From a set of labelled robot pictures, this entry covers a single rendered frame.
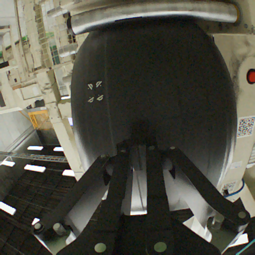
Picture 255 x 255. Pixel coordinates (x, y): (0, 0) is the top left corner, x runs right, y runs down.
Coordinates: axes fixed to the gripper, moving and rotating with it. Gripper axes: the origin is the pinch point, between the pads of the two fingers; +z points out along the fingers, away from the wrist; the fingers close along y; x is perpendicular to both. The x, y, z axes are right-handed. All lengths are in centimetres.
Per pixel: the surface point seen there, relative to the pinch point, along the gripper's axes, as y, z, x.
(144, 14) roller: 3.6, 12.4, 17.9
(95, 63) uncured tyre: -5.4, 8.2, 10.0
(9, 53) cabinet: -352, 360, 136
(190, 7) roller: 12.2, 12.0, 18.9
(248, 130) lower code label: 34.0, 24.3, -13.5
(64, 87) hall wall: -542, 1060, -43
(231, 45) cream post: 26.1, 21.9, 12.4
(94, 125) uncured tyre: -6.3, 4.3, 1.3
